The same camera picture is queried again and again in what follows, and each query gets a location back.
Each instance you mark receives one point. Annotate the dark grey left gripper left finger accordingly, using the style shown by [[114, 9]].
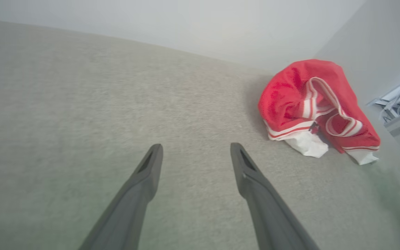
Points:
[[135, 201]]

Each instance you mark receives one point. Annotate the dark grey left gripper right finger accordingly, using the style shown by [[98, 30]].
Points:
[[266, 211]]

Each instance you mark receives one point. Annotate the red garment with white trim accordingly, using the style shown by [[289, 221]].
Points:
[[283, 93]]

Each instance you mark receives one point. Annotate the light grey fabric sofa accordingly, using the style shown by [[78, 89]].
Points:
[[82, 104]]

